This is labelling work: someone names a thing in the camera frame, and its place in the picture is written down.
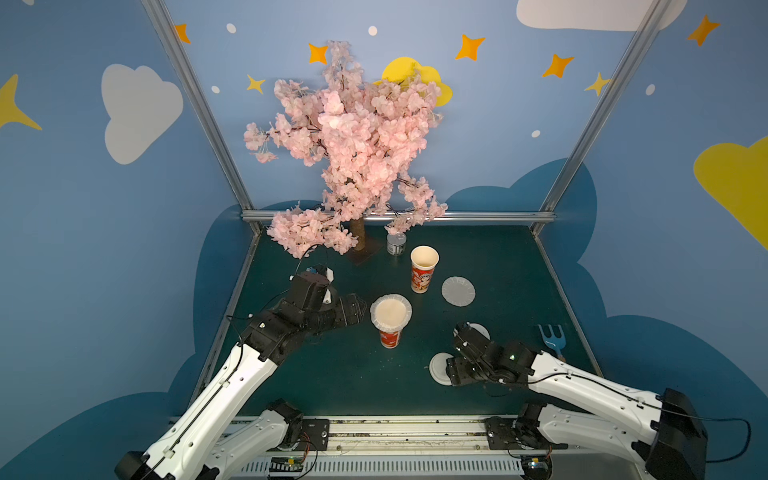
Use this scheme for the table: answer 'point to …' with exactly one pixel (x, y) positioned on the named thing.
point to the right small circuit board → (536, 466)
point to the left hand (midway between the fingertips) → (353, 304)
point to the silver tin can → (396, 243)
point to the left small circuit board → (286, 464)
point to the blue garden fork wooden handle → (557, 343)
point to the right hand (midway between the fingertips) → (462, 364)
